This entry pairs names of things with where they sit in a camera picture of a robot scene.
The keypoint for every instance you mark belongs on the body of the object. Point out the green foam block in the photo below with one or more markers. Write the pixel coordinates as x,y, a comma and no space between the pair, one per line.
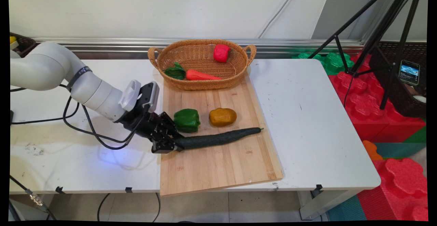
333,62

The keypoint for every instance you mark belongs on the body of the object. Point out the brown toy potato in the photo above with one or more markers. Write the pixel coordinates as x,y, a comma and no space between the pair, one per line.
222,116

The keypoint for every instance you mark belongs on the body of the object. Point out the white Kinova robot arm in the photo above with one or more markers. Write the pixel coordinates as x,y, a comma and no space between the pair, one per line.
51,65

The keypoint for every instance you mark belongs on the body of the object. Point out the red toy bell pepper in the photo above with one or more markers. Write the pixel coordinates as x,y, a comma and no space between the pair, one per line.
221,53

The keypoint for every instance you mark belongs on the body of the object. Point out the aluminium wall rail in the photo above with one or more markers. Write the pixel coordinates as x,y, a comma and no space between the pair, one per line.
290,45

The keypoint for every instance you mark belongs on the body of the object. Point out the black table edge clip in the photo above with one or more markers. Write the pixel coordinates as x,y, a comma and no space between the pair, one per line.
59,190
128,189
318,187

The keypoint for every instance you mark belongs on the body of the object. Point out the orange toy carrot green leaves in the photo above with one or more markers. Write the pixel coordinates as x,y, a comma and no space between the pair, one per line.
199,75

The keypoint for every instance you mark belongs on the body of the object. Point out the dark green toy cucumber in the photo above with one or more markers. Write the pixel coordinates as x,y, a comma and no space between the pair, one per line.
218,138

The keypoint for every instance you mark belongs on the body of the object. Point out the large red foam block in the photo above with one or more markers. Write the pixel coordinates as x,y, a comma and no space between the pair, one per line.
372,106

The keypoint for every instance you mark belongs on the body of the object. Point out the white table leg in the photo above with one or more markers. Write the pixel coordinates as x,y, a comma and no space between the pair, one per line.
321,205

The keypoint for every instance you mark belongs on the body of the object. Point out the black smartphone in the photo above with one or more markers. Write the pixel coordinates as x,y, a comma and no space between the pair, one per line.
409,72

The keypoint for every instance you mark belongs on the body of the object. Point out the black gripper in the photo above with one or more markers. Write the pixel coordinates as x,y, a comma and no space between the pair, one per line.
146,125

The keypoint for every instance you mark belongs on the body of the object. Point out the green toy bell pepper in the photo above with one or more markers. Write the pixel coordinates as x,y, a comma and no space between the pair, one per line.
186,120

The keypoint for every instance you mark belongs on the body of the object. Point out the bamboo cutting board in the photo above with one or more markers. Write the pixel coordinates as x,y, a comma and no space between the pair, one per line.
218,164

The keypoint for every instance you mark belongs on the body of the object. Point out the orange foam piece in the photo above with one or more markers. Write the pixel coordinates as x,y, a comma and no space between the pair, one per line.
371,150

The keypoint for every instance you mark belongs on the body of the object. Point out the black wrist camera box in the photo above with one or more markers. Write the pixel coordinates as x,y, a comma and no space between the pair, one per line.
150,94

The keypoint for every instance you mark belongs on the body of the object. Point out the red foam block flower studs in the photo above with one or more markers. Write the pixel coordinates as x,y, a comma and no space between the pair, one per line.
403,185

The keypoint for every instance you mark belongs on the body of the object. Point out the small dark wicker basket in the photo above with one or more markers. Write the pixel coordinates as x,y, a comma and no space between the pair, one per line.
25,45

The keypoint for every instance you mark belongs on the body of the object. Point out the black tripod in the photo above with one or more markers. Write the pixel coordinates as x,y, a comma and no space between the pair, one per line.
379,31

